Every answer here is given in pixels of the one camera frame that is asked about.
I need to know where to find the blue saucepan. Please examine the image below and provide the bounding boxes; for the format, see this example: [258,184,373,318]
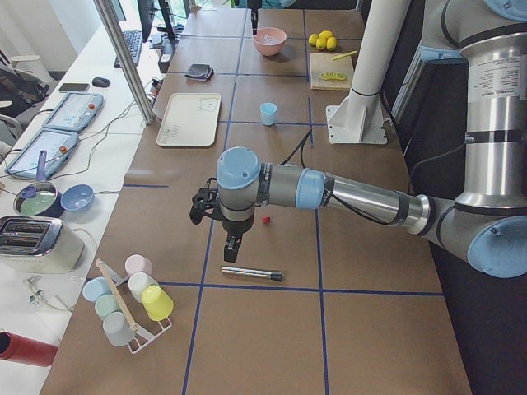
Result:
[13,150,64,218]

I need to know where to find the white wire cup rack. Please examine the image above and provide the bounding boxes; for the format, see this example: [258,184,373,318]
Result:
[107,274,173,355]

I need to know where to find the white upturned cup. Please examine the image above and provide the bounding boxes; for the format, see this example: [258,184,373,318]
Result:
[128,272,159,304]

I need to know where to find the lemon slices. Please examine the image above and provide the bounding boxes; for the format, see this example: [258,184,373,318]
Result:
[319,72,347,81]

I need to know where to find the teach pendant far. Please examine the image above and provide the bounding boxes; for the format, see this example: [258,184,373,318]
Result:
[43,92,105,133]

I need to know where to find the teach pendant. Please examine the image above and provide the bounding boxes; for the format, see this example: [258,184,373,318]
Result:
[43,92,105,133]
[5,128,79,179]

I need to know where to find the red bottle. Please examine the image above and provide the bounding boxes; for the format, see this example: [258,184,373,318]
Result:
[1,332,58,367]

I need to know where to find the cream bear tray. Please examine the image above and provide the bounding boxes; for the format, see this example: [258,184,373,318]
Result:
[156,93,222,148]

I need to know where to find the blue upturned cup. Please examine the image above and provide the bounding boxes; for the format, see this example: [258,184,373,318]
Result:
[82,276,111,303]

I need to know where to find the grey upturned cup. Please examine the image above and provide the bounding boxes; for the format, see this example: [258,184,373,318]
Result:
[102,311,135,346]

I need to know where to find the steel muddler black cap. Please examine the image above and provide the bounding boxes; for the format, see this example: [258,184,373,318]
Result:
[221,266,282,282]

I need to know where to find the yellow plastic knife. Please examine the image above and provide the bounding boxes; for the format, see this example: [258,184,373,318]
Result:
[332,50,357,61]

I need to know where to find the black smartphone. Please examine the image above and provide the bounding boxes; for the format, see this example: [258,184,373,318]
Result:
[58,82,90,92]

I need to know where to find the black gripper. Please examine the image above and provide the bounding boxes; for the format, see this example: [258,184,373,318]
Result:
[222,217,254,263]

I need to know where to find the white pedestal column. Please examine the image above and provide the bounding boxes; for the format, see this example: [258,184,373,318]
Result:
[326,0,410,144]

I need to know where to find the light blue plastic cup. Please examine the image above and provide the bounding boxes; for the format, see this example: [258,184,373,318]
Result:
[259,102,277,126]

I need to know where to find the yellow lemon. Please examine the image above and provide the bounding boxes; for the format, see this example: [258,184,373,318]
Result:
[315,37,327,50]
[308,34,319,46]
[326,36,338,51]
[319,30,333,40]

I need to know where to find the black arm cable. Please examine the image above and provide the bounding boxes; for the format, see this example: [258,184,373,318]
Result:
[279,127,470,225]

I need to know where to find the bamboo cutting board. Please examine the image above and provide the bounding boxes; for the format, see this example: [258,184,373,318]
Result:
[310,53,354,91]

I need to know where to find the black keyboard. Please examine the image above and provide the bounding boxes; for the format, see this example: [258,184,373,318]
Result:
[122,30,142,66]

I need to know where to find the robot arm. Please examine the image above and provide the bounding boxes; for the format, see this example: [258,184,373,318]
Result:
[227,0,296,36]
[214,1,526,278]

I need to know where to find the yellow upturned cup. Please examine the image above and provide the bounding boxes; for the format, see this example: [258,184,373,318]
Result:
[141,285,175,322]

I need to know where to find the wooden rack handle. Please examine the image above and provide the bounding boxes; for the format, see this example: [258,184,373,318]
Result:
[96,258,139,332]

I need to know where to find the blue bowl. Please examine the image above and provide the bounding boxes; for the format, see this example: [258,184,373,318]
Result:
[60,184,95,211]

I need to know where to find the aluminium frame post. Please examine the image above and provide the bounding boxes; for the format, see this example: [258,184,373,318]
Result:
[94,0,155,125]

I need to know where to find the pink bowl of ice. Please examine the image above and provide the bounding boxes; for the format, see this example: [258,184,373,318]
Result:
[253,27,287,57]

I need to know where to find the green upturned cup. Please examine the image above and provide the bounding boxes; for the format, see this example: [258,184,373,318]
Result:
[95,294,120,321]

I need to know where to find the grey folded cloth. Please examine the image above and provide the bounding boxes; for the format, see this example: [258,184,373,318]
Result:
[184,63,214,81]

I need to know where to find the teach pendant near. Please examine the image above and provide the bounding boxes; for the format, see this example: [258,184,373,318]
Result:
[5,128,79,179]

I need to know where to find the black computer mouse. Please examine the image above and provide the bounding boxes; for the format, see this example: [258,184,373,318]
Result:
[91,77,110,88]

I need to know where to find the pink upturned cup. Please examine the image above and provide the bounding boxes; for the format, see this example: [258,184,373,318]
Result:
[124,254,153,277]

